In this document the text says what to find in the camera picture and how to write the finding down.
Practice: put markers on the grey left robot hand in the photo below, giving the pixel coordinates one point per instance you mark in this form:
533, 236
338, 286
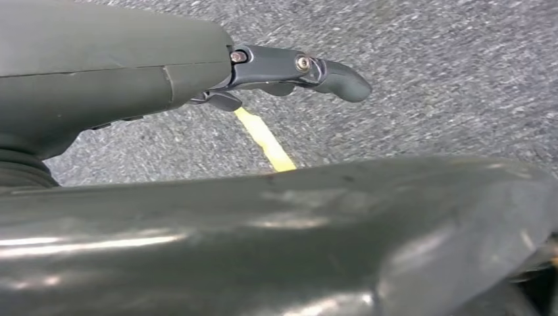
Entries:
109, 52

